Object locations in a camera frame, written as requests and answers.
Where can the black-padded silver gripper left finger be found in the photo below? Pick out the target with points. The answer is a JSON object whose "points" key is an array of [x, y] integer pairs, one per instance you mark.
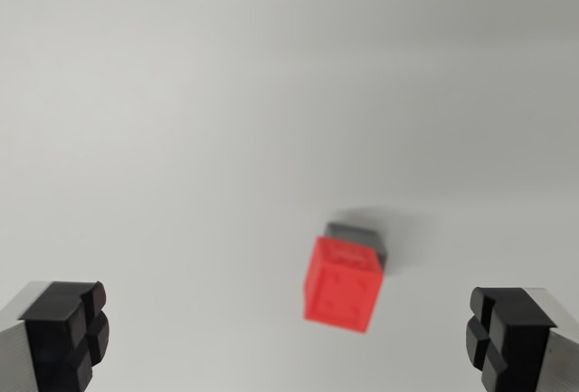
{"points": [[54, 337]]}

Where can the black-padded silver gripper right finger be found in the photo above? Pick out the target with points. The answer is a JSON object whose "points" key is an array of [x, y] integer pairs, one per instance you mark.
{"points": [[520, 342]]}

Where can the red silicone infantino cube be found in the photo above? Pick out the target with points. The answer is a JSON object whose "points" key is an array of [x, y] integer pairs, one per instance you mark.
{"points": [[341, 290]]}

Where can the grey silicone cube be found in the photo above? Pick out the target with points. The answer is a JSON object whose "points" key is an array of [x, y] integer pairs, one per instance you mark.
{"points": [[357, 233]]}

